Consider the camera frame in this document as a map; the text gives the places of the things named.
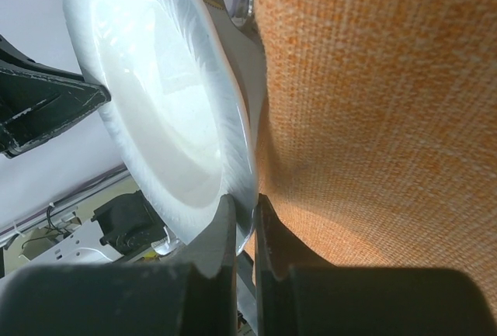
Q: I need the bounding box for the orange cloth napkin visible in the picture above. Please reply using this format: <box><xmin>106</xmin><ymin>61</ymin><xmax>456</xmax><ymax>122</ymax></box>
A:
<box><xmin>255</xmin><ymin>0</ymin><xmax>496</xmax><ymax>303</ymax></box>

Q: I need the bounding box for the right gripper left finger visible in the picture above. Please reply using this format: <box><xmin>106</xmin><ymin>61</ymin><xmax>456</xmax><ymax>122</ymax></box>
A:
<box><xmin>1</xmin><ymin>195</ymin><xmax>237</xmax><ymax>335</ymax></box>

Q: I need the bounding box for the white blue-rimmed plate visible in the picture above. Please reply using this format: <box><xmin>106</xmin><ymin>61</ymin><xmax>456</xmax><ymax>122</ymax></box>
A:
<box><xmin>62</xmin><ymin>0</ymin><xmax>266</xmax><ymax>251</ymax></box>

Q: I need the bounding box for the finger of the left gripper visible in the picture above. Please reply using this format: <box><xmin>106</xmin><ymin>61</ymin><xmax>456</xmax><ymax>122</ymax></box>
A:
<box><xmin>1</xmin><ymin>37</ymin><xmax>111</xmax><ymax>158</ymax></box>

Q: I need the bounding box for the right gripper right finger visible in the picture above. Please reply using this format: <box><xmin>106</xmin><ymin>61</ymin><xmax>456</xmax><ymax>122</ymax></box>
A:
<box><xmin>255</xmin><ymin>195</ymin><xmax>496</xmax><ymax>335</ymax></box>

